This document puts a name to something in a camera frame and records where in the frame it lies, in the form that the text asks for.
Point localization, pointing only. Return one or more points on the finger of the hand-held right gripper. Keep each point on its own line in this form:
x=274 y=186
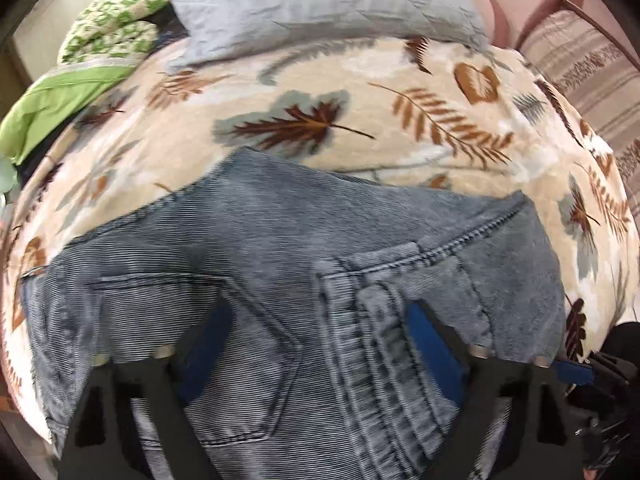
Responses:
x=575 y=372

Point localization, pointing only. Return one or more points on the grey quilted pillow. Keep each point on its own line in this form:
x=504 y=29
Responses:
x=310 y=5

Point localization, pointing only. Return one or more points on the blue denim pants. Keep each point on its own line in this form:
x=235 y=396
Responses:
x=300 y=240

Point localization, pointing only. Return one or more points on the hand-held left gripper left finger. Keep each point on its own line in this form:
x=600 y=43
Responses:
x=202 y=365

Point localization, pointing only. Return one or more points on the leaf print blanket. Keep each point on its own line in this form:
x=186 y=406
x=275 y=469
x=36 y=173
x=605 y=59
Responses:
x=350 y=90

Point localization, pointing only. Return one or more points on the striped floral cushion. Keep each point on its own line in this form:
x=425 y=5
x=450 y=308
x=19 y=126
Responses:
x=585 y=65

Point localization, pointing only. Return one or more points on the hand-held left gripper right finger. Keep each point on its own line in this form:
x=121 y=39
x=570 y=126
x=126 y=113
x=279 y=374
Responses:
x=435 y=355

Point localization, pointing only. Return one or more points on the green patterned blanket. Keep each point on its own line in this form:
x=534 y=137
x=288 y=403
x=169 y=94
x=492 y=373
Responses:
x=110 y=30

